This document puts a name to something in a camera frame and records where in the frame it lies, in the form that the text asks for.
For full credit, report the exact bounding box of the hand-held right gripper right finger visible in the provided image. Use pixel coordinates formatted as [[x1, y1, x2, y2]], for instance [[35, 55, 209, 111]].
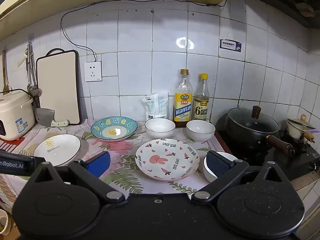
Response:
[[191, 151, 290, 202]]

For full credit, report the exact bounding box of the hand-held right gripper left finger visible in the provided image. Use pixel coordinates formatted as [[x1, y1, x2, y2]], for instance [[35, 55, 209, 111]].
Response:
[[29, 151, 127, 205]]

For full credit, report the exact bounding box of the white bowl with dark rim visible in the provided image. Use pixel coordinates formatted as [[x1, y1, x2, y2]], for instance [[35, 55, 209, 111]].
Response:
[[202, 151, 239, 183]]

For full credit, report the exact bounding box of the small white ribbed bowl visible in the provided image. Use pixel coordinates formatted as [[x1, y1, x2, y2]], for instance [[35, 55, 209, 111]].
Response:
[[186, 120, 216, 142]]

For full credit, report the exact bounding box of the blue fried egg plate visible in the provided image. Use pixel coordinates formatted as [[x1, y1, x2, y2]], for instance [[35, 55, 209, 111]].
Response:
[[90, 116, 138, 142]]

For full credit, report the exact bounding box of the white sun print plate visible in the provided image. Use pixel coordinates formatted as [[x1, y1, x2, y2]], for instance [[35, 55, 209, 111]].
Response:
[[33, 134, 82, 167]]

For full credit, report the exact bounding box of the pink rabbit print plate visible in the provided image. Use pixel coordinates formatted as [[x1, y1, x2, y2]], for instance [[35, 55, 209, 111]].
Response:
[[135, 139, 200, 182]]

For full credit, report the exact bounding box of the large white ribbed bowl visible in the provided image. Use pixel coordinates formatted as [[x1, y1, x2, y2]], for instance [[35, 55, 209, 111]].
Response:
[[144, 118, 176, 139]]

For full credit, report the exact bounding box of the floral tablecloth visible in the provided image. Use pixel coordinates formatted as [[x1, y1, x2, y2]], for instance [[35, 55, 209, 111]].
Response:
[[0, 119, 233, 205]]

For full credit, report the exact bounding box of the black pot with glass lid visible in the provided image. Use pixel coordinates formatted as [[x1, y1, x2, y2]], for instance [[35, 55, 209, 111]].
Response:
[[225, 105, 295, 156]]

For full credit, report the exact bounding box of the white rice cooker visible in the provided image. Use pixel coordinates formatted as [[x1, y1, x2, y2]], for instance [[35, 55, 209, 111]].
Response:
[[0, 89, 35, 142]]

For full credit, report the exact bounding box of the clear vinegar bottle yellow cap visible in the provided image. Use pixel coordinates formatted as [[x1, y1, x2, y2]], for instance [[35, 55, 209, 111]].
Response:
[[193, 74, 210, 122]]

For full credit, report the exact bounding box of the yellow label cooking wine bottle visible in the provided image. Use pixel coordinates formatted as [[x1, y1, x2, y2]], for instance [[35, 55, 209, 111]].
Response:
[[174, 69, 193, 128]]

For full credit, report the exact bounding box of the white salt packet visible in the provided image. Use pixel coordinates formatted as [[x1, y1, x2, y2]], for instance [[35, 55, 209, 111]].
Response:
[[155, 91, 169, 118], [142, 94, 160, 122]]

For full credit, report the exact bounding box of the hanging metal ladle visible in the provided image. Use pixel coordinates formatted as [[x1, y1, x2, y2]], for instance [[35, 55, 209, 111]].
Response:
[[26, 42, 42, 98]]

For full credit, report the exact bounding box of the black gas stove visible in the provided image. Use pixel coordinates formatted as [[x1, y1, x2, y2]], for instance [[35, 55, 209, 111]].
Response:
[[215, 115, 320, 180]]

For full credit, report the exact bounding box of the small cream enamel pot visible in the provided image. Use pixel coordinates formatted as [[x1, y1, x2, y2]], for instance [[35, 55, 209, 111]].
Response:
[[286, 114, 316, 145]]

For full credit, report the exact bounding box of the white cutting board black edge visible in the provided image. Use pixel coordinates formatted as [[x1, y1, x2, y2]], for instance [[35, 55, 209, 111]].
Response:
[[36, 48, 82, 125]]

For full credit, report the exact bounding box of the hanging wooden spatula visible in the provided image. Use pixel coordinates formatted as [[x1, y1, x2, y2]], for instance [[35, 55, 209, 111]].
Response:
[[2, 50, 12, 95]]

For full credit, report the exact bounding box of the range hood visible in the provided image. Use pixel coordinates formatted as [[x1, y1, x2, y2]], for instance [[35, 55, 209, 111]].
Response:
[[239, 0, 320, 28]]

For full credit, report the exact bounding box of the cleaver with white handle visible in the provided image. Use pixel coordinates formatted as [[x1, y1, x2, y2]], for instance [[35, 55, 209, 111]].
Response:
[[34, 108, 69, 127]]

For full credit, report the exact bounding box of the white wall socket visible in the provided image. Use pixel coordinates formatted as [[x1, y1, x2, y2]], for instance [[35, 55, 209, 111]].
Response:
[[84, 61, 102, 82]]

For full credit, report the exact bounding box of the hanging white handled utensil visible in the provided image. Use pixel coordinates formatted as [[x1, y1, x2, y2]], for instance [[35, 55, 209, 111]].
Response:
[[16, 49, 33, 68]]

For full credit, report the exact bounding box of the purple wall sticker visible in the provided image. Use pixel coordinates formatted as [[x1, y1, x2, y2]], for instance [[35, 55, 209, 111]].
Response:
[[220, 39, 242, 53]]

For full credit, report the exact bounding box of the thin black cable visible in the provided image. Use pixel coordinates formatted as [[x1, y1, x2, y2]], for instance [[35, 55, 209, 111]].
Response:
[[61, 0, 225, 63]]

